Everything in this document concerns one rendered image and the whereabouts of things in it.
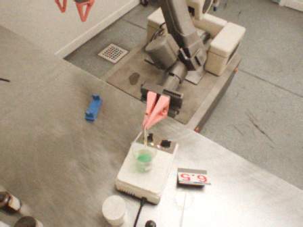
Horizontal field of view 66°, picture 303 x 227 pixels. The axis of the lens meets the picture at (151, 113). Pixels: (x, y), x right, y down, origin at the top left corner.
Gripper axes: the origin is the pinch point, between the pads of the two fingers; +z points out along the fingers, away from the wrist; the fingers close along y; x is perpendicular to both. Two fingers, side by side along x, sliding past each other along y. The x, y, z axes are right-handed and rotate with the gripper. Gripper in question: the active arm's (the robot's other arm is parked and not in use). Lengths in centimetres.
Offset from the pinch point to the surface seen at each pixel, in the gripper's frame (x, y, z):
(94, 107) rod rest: 24.8, -26.4, -14.1
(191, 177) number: 23.9, 13.7, -3.7
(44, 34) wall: 71, -126, -88
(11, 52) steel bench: 26, -75, -25
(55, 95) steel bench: 26, -43, -13
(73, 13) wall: 68, -121, -119
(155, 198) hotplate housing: 20.0, 6.6, 7.6
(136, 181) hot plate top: 17.2, 0.6, 6.5
